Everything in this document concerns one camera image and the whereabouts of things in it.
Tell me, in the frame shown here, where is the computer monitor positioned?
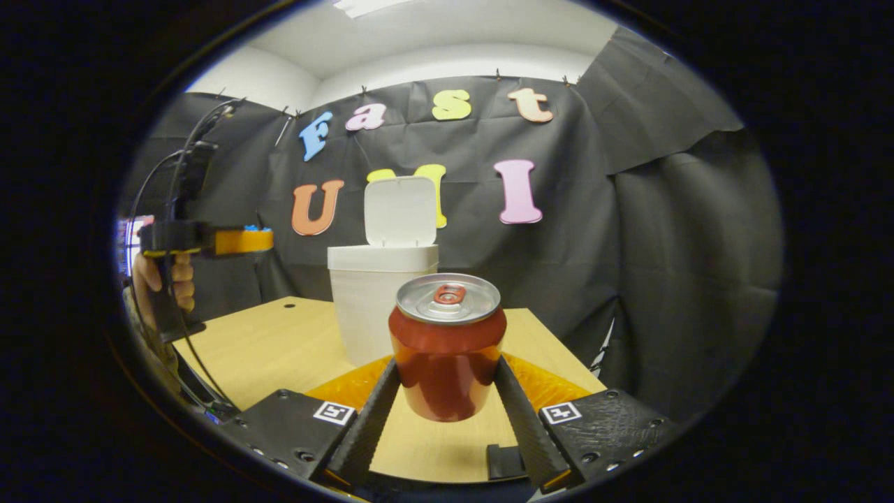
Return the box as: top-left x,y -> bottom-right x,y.
115,217 -> 154,277

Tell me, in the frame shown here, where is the ceiling light panel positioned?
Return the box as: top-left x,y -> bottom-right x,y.
334,0 -> 413,18

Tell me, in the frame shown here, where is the red pop can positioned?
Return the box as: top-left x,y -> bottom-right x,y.
388,272 -> 508,423

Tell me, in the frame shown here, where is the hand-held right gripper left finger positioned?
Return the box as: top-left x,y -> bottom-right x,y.
222,358 -> 402,490

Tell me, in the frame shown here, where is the black cable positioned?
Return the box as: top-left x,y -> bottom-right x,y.
129,98 -> 242,413

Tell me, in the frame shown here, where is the black backdrop cloth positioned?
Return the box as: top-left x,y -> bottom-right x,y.
119,27 -> 783,420

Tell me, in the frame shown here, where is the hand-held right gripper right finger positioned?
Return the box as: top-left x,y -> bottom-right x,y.
494,353 -> 682,493

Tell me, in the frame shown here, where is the white desktop garbage bin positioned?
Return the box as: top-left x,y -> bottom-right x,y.
327,176 -> 441,367

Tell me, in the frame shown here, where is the wooden desktop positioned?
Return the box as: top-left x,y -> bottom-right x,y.
173,296 -> 607,484

